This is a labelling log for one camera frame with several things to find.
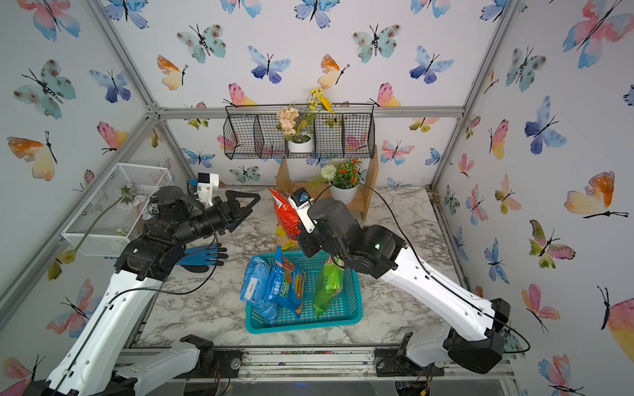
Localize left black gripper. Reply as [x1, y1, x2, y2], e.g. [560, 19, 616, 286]
[171, 192, 259, 248]

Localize red Lay's chips bag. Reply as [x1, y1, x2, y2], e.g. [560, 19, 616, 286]
[269, 188, 301, 241]

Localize dark blue chips bag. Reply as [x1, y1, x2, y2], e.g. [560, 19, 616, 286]
[240, 256, 277, 324]

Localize light blue lime chips bag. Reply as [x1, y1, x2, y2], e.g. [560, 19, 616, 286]
[265, 246, 306, 318]

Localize green Lay's chips bag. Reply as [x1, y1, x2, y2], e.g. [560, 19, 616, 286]
[313, 256, 344, 318]

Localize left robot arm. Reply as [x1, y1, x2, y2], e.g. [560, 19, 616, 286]
[24, 186, 260, 395]

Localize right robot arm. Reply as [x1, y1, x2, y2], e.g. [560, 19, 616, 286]
[289, 189, 510, 374]

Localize yellow Lay's chips bag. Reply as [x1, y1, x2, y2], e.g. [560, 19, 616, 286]
[275, 224, 299, 252]

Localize teal plastic basket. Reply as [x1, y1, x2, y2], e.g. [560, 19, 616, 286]
[246, 251, 363, 334]

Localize blue black work glove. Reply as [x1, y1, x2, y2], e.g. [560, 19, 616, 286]
[178, 244, 229, 273]

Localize white pot beige flowers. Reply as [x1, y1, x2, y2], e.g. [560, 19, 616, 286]
[277, 87, 334, 153]

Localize pink artificial flower stem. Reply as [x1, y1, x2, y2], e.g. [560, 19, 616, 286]
[66, 183, 148, 257]

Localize white pot orange flowers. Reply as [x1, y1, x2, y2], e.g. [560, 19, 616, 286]
[309, 158, 362, 205]

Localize wooden shelf stand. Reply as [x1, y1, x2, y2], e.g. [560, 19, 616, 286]
[277, 153, 379, 220]

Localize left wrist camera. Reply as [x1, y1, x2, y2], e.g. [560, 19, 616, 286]
[188, 173, 220, 208]

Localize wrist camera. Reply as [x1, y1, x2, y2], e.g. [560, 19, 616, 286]
[188, 173, 220, 208]
[289, 187, 315, 234]

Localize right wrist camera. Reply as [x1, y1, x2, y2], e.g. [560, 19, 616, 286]
[289, 187, 315, 234]

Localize black wire wall basket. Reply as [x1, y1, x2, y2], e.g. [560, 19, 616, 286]
[223, 103, 376, 160]

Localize white mesh wall basket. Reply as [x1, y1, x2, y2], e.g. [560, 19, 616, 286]
[61, 163, 173, 257]

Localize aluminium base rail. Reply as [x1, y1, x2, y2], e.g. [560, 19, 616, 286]
[93, 345, 521, 383]

